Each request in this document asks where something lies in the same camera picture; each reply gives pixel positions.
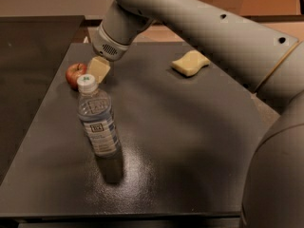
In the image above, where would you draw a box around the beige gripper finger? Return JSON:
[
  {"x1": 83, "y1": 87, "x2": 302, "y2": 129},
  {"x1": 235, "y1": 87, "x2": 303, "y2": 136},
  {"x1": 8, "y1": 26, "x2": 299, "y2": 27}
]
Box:
[{"x1": 87, "y1": 56, "x2": 110, "y2": 84}]

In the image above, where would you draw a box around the red apple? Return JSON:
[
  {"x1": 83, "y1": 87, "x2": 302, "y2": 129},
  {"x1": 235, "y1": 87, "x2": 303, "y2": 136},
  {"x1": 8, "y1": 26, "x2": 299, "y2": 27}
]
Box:
[{"x1": 66, "y1": 63, "x2": 87, "y2": 90}]

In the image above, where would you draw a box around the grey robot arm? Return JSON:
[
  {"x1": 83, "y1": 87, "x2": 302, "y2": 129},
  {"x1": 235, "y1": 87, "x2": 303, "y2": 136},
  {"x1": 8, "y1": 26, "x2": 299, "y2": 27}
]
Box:
[{"x1": 92, "y1": 0, "x2": 304, "y2": 228}]

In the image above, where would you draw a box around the clear plastic water bottle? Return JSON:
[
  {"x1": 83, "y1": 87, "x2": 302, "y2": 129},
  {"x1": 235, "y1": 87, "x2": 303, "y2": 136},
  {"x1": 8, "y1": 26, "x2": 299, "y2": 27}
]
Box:
[{"x1": 77, "y1": 74, "x2": 121, "y2": 158}]

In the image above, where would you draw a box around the dark side table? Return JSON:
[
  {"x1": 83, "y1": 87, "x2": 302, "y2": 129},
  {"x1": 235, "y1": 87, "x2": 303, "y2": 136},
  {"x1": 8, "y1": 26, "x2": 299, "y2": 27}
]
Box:
[{"x1": 0, "y1": 15, "x2": 85, "y2": 182}]

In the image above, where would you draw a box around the yellow sponge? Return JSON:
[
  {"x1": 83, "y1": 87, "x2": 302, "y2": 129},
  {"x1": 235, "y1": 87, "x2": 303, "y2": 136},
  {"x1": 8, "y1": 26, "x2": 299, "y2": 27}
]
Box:
[{"x1": 171, "y1": 50, "x2": 211, "y2": 77}]

